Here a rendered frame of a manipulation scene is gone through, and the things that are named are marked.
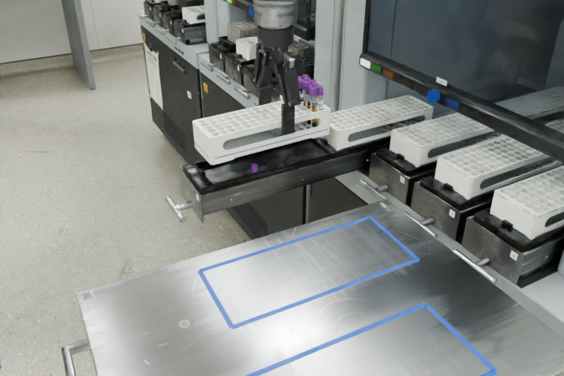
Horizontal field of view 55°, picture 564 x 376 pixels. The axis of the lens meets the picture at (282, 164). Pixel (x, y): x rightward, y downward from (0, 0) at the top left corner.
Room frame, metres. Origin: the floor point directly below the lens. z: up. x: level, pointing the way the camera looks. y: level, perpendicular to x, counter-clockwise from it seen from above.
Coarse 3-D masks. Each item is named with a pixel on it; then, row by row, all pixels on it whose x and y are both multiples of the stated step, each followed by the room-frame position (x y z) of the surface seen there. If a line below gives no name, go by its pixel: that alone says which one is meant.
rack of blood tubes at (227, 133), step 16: (240, 112) 1.12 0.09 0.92; (256, 112) 1.12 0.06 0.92; (272, 112) 1.11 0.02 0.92; (304, 112) 1.11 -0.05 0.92; (320, 112) 1.11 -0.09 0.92; (208, 128) 1.04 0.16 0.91; (224, 128) 1.03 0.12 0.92; (240, 128) 1.04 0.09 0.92; (256, 128) 1.03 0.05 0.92; (272, 128) 1.05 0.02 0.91; (304, 128) 1.10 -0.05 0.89; (320, 128) 1.11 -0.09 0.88; (208, 144) 0.99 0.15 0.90; (224, 144) 1.07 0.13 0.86; (240, 144) 1.07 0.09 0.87; (256, 144) 1.03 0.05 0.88; (272, 144) 1.05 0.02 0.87; (208, 160) 1.00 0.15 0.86; (224, 160) 1.00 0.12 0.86
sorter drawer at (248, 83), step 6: (246, 66) 1.75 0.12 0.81; (252, 66) 1.74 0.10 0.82; (246, 72) 1.73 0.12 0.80; (252, 72) 1.71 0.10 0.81; (246, 78) 1.74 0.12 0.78; (252, 78) 1.70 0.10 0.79; (246, 84) 1.74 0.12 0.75; (252, 84) 1.70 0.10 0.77; (240, 90) 1.69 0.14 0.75; (246, 90) 1.69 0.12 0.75; (252, 90) 1.69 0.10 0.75; (246, 96) 1.64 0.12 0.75
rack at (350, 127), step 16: (336, 112) 1.24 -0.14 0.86; (352, 112) 1.25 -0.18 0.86; (368, 112) 1.25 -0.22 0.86; (384, 112) 1.25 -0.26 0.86; (400, 112) 1.25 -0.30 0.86; (416, 112) 1.25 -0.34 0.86; (432, 112) 1.28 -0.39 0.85; (336, 128) 1.15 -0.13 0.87; (352, 128) 1.15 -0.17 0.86; (368, 128) 1.18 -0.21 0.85; (384, 128) 1.26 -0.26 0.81; (336, 144) 1.14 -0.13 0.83; (352, 144) 1.16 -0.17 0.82
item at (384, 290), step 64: (256, 256) 0.73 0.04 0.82; (320, 256) 0.73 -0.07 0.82; (384, 256) 0.73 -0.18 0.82; (448, 256) 0.73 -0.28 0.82; (128, 320) 0.59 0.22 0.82; (192, 320) 0.59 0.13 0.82; (256, 320) 0.59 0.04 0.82; (320, 320) 0.59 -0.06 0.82; (384, 320) 0.59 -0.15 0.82; (448, 320) 0.59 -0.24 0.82; (512, 320) 0.59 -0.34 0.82
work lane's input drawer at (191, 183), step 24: (288, 144) 1.19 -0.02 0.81; (312, 144) 1.19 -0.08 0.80; (360, 144) 1.16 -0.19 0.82; (384, 144) 1.19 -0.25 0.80; (192, 168) 1.05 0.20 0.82; (216, 168) 1.07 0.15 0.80; (240, 168) 1.07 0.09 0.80; (264, 168) 1.07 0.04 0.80; (288, 168) 1.06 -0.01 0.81; (312, 168) 1.08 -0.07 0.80; (336, 168) 1.11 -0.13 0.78; (360, 168) 1.15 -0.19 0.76; (192, 192) 0.99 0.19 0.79; (216, 192) 0.96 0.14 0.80; (240, 192) 0.99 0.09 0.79; (264, 192) 1.02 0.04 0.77
